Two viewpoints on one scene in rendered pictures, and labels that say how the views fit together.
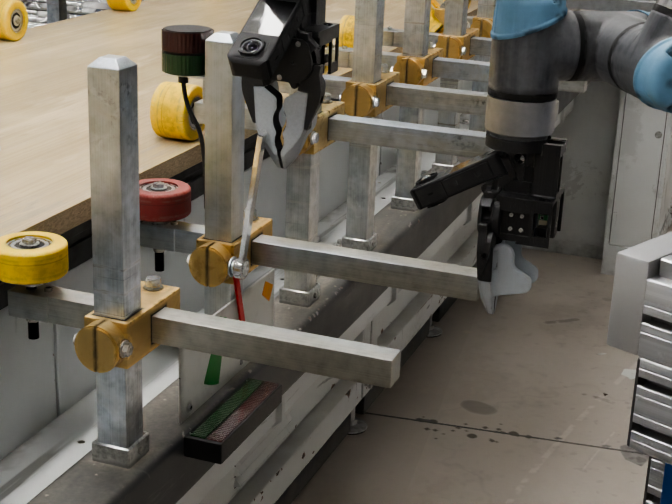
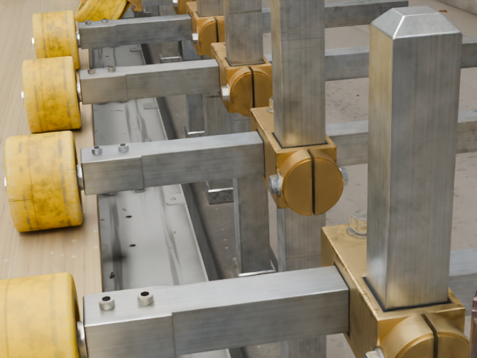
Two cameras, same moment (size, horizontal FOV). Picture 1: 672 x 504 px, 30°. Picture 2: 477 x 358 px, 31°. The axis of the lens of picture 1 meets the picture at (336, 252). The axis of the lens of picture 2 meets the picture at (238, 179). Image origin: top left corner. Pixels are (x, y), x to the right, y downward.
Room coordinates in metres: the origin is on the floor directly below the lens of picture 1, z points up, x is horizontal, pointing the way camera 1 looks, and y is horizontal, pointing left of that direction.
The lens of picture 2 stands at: (1.33, 0.33, 1.22)
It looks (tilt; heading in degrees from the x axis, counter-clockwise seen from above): 23 degrees down; 331
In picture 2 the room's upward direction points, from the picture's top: 3 degrees counter-clockwise
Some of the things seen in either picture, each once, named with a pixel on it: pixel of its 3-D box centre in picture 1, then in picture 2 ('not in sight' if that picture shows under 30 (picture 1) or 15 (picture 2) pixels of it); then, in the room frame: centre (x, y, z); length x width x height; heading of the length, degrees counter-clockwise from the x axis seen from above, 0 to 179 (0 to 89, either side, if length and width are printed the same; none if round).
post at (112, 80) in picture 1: (117, 292); not in sight; (1.18, 0.22, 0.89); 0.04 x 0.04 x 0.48; 70
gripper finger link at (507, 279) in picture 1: (506, 281); not in sight; (1.32, -0.19, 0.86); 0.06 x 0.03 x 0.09; 70
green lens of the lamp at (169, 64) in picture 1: (187, 60); not in sight; (1.43, 0.18, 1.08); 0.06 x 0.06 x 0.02
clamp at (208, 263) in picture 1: (229, 249); not in sight; (1.44, 0.13, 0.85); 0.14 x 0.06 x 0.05; 160
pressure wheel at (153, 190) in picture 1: (159, 227); not in sight; (1.49, 0.22, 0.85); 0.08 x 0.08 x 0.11
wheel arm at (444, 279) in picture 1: (304, 258); not in sight; (1.42, 0.04, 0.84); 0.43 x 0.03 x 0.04; 70
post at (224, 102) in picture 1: (224, 233); not in sight; (1.42, 0.13, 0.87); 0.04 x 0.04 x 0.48; 70
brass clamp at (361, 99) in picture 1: (370, 93); (293, 157); (1.91, -0.04, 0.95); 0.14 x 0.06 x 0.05; 160
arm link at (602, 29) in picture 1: (621, 49); not in sight; (1.34, -0.30, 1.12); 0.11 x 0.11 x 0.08; 11
